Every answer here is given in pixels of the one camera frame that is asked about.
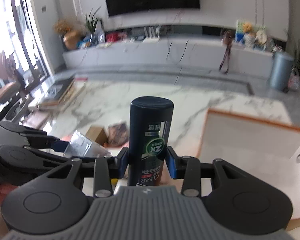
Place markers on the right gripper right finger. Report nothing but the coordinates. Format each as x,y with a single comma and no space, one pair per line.
186,168

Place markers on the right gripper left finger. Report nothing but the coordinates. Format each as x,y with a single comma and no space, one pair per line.
106,169

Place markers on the silver metal box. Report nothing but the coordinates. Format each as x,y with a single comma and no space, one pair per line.
81,146

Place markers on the dark shampoo bottle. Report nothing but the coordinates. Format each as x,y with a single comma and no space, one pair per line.
150,122

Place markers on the brown cardboard box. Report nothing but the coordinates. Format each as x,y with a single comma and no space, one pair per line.
97,134

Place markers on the dark patterned box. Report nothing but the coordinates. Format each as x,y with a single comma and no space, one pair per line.
118,134

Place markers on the stack of books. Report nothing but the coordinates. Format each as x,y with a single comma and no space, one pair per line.
60,95

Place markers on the white storage box orange rim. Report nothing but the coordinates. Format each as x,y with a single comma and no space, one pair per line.
266,149

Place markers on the white marble tv cabinet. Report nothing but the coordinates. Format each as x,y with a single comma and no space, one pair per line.
183,52

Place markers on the golden vase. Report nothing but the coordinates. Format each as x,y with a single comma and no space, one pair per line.
71,39

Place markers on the white wifi router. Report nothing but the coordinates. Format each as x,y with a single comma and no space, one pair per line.
152,35

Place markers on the pink handbag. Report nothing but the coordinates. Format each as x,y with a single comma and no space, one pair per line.
294,80

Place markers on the blue-grey trash bin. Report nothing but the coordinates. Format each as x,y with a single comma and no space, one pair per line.
281,69

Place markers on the green potted plant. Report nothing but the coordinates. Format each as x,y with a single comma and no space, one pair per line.
91,20

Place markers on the brown hanging strap bag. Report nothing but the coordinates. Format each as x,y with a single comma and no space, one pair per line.
227,40

